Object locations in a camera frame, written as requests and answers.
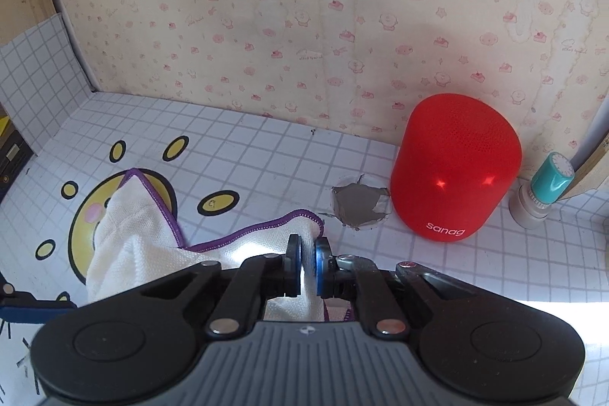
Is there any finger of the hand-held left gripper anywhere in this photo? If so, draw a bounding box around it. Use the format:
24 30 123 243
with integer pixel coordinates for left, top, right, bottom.
0 282 79 322

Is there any white towel with purple edge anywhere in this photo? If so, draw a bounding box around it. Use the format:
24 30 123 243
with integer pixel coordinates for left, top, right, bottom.
86 168 355 323

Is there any red cylindrical speaker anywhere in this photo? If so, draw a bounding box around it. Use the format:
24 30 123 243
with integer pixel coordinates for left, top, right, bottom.
390 93 523 242

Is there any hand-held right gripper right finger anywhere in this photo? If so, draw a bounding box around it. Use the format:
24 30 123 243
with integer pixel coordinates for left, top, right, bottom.
314 236 520 338

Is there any black flat device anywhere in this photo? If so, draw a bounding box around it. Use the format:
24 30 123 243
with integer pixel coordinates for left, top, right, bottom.
0 113 35 200

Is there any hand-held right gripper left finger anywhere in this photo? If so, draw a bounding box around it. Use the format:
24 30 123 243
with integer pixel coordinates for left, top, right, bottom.
81 234 306 337

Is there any teal capped white stamp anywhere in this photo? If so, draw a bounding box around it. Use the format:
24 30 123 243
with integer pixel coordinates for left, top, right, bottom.
509 151 575 231

